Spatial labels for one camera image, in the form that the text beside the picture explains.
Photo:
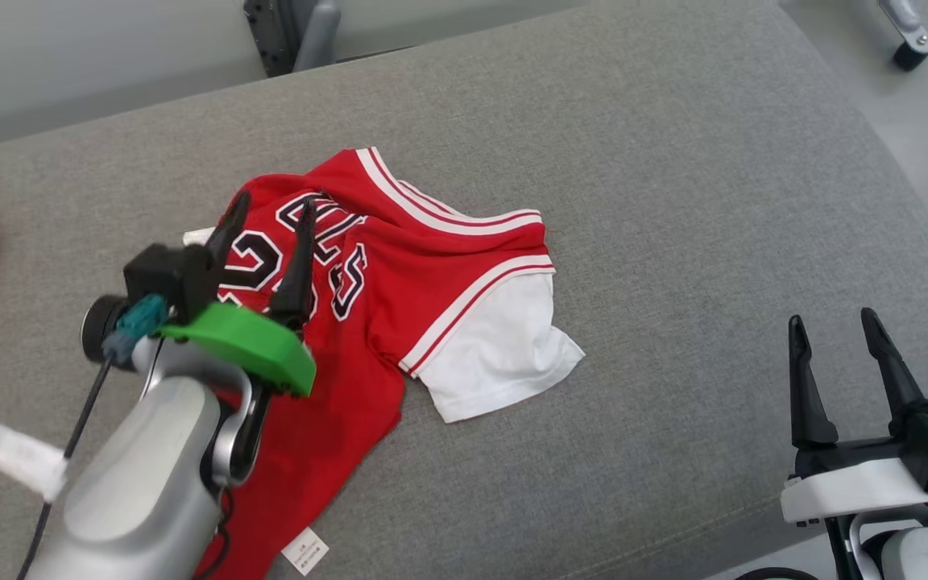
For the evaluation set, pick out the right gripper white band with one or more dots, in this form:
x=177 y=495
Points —
x=859 y=487

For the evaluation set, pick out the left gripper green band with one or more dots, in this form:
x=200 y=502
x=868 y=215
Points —
x=254 y=342

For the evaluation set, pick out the red basketball jersey white sleeves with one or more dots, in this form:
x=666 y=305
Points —
x=399 y=282

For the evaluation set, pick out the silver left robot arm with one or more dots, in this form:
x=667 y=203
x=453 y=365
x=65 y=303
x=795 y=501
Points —
x=142 y=475

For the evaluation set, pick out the grey rounded support tube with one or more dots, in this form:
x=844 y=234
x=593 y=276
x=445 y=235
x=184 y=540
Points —
x=317 y=32

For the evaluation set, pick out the grey stand leg with caster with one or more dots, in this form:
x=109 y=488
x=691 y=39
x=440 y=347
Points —
x=907 y=32

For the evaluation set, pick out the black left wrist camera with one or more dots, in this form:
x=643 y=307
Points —
x=162 y=274

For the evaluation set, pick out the dark grey hinge bracket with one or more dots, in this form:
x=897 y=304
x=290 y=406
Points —
x=271 y=36

